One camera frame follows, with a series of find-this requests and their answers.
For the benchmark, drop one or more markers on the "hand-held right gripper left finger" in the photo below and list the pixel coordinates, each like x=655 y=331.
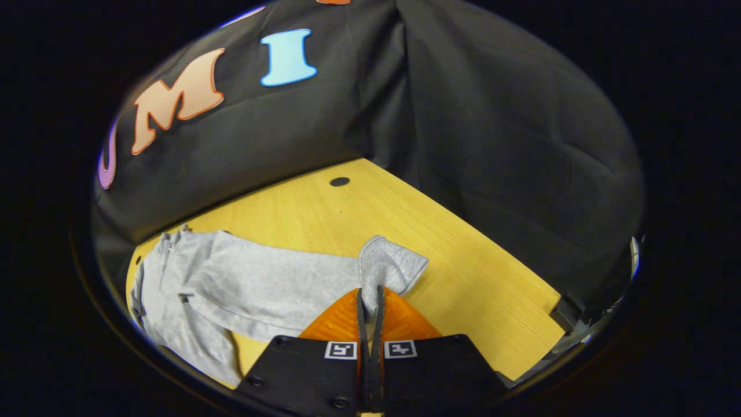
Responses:
x=362 y=324

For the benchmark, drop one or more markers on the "black backdrop cloth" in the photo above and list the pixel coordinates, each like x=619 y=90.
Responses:
x=463 y=116

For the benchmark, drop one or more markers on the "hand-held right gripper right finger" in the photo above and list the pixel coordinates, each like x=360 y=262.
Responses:
x=378 y=336

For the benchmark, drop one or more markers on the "dark grey block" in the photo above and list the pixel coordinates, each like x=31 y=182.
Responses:
x=568 y=314

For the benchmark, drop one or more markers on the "grey sweatshirt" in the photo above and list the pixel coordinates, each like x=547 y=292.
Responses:
x=260 y=284

